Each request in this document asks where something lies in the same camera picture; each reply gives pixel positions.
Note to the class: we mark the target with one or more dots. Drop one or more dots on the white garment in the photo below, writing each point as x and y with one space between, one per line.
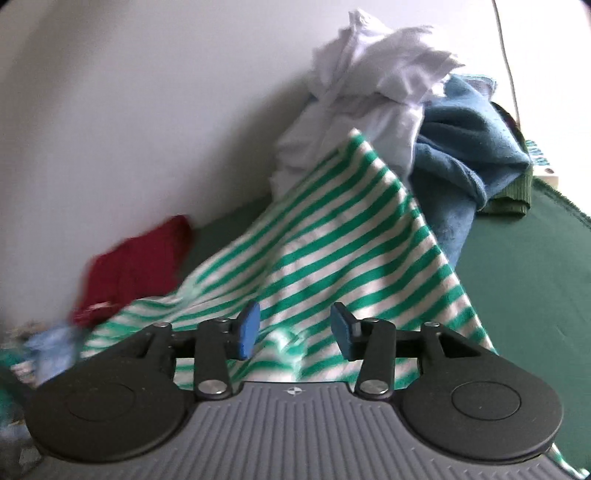
378 92

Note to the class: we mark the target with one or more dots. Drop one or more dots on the green white striped shirt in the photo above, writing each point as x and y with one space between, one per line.
332 240

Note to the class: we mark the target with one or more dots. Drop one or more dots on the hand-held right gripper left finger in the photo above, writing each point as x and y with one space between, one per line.
247 332

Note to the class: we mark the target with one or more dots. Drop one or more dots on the dark green knit garment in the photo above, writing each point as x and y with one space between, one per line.
508 198

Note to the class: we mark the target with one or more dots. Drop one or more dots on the dark red garment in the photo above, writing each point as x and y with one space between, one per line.
134 267

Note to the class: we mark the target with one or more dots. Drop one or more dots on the blue patterned cloth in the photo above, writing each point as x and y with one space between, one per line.
51 350

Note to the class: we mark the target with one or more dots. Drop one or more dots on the white power strip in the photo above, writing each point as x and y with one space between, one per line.
542 168

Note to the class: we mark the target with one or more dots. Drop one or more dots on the blue towel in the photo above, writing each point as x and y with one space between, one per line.
461 152

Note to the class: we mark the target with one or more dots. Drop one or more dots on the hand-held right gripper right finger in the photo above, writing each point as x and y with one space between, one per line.
341 330

